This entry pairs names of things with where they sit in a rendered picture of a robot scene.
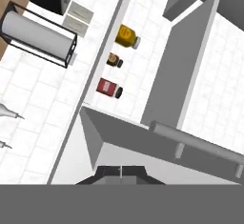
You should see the grey cabinet door with handle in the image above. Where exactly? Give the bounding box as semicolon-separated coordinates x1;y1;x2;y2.
78;105;244;185

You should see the yellow jar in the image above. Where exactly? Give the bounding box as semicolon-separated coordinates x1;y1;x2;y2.
114;24;141;51

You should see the black wire towel holder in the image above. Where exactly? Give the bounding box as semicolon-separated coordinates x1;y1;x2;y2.
0;0;78;70

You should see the grey bar door handle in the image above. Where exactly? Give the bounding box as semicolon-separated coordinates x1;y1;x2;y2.
149;120;244;180

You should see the white paper towel roll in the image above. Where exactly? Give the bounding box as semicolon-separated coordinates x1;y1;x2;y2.
1;10;73;59

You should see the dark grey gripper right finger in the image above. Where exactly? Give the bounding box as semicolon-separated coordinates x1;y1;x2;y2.
120;165;167;186

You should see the small brown jar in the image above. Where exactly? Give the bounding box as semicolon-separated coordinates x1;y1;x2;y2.
106;51;124;69

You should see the grey wall shelf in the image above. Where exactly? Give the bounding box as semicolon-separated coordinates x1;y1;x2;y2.
46;0;139;185

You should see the grey pointed utensil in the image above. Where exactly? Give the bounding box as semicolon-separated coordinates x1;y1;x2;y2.
0;103;26;120
0;139;13;150

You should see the white wall socket plate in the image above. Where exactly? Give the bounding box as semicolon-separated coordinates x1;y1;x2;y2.
68;1;95;25
62;13;89;38

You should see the red bottle with black cap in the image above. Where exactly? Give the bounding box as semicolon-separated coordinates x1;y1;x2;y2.
95;77;124;100

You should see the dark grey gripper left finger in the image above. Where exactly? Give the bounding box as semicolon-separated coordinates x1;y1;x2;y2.
75;165;122;186

